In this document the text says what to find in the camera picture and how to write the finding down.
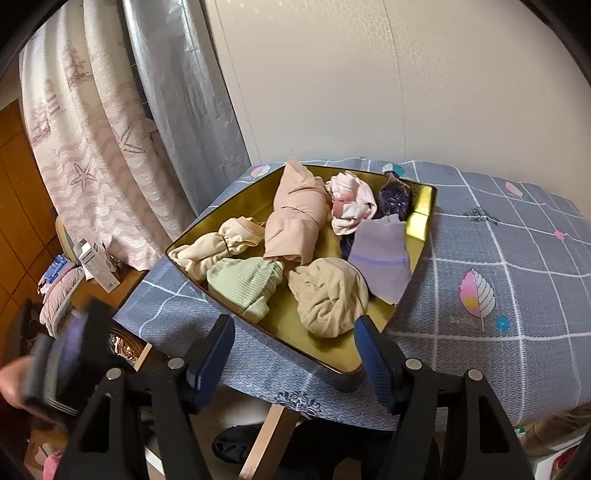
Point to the blue patterned tablecloth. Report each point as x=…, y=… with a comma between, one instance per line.
x=485, y=230

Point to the cardboard box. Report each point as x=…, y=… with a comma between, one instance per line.
x=554, y=429

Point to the pink quilted cloth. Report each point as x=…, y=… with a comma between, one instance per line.
x=60, y=290

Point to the person's left hand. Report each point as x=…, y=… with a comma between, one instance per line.
x=14, y=383

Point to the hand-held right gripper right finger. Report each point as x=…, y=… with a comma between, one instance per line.
x=374, y=360

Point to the green ribbed garment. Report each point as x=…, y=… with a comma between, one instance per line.
x=244, y=281

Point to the beige balled garment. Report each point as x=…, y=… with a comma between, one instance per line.
x=330, y=295

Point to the lavender garment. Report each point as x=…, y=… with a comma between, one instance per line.
x=383, y=263

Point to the navy lace garment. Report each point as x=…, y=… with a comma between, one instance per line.
x=392, y=198

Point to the dark red clothing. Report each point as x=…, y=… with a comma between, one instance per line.
x=11, y=434

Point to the blue patterned cloth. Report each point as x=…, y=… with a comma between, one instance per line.
x=55, y=267

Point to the pink plush object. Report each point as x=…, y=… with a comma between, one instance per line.
x=55, y=466

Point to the beige pink garment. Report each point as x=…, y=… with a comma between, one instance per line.
x=295, y=217

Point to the wooden side table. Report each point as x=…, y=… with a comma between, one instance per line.
x=124, y=286

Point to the pink white garment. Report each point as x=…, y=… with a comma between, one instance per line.
x=353, y=203

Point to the cream gathered garment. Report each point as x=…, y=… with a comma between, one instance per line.
x=212, y=249

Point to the pink printed curtain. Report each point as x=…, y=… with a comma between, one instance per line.
x=92, y=161

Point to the blue yellow chair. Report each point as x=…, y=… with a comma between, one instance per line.
x=64, y=235

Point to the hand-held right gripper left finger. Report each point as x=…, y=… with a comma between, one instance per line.
x=217, y=360

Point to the maroon gold-lined box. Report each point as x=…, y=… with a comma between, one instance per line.
x=295, y=332

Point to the silver curtain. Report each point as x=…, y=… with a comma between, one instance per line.
x=184, y=115

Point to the white purple carton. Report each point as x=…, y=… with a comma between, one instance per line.
x=99, y=267

